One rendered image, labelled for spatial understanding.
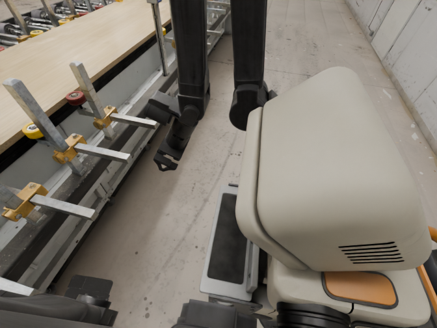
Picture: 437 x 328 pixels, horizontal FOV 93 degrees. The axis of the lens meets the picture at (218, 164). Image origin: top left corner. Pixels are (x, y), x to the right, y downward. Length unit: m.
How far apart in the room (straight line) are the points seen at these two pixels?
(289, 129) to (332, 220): 0.11
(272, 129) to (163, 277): 1.39
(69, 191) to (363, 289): 1.05
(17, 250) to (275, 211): 0.99
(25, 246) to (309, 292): 0.97
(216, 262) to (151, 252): 1.17
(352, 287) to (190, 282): 1.29
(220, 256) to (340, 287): 0.25
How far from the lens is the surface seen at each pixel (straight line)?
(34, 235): 1.07
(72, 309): 0.22
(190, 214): 1.67
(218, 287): 0.46
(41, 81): 1.51
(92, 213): 0.85
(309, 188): 0.18
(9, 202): 0.98
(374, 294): 0.32
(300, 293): 0.30
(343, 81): 0.27
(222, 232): 0.49
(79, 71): 1.07
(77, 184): 1.13
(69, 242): 1.65
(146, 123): 1.10
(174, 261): 1.56
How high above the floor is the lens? 1.49
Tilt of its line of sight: 50 degrees down
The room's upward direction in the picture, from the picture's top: 3 degrees clockwise
